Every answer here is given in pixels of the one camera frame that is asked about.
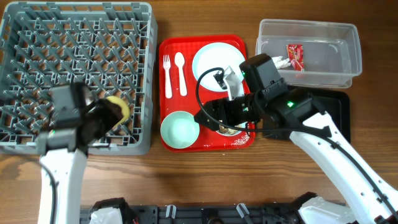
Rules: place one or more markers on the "green bowl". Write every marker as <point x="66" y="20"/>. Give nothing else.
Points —
<point x="179" y="130"/>

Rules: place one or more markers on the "red snack wrapper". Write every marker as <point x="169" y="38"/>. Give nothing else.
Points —
<point x="295" y="55"/>

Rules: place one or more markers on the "white napkin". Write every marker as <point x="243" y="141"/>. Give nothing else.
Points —
<point x="281" y="62"/>

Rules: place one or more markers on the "grey dishwasher rack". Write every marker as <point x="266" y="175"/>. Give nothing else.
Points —
<point x="109" y="46"/>

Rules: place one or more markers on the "yellow plastic cup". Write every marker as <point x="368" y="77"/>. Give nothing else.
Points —
<point x="123" y="106"/>

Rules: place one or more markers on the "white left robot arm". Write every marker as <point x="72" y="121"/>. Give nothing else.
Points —
<point x="78" y="121"/>

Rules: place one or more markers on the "white plastic spoon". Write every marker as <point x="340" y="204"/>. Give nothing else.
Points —
<point x="180" y="61"/>

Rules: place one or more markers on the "black waste tray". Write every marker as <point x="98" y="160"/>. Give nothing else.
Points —
<point x="337" y="104"/>

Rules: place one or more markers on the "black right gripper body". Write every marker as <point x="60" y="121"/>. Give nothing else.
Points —
<point x="244" y="109"/>

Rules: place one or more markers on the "light blue bowl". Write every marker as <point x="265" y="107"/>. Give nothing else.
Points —
<point x="242" y="125"/>

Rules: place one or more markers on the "food scraps and rice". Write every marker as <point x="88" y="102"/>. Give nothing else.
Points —
<point x="227" y="131"/>

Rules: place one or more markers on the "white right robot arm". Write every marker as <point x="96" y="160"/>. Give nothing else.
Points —
<point x="307" y="124"/>

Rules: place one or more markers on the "clear plastic waste bin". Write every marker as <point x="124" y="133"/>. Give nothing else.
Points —
<point x="331" y="51"/>

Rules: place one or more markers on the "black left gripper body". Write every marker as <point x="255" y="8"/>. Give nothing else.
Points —
<point x="101" y="119"/>

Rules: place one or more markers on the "light blue plate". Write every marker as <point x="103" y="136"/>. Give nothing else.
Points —
<point x="217" y="54"/>

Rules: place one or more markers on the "white plastic fork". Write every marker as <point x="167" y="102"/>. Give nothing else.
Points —
<point x="168" y="86"/>

